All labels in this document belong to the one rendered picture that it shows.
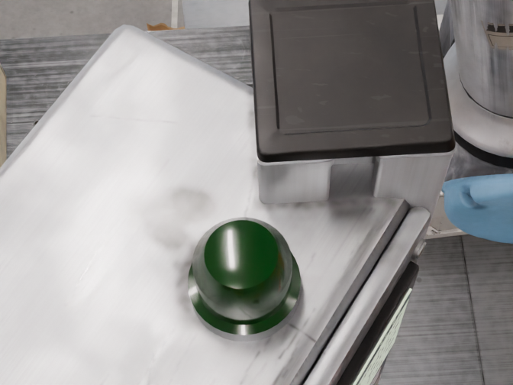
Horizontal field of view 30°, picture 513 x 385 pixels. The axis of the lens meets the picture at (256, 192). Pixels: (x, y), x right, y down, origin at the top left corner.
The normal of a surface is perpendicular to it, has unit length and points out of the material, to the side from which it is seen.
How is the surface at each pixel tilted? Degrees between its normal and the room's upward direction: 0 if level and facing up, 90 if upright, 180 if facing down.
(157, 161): 0
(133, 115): 0
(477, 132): 52
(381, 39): 0
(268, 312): 90
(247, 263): 14
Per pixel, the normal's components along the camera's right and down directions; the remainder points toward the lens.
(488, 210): -0.11, 0.93
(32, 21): -0.03, -0.44
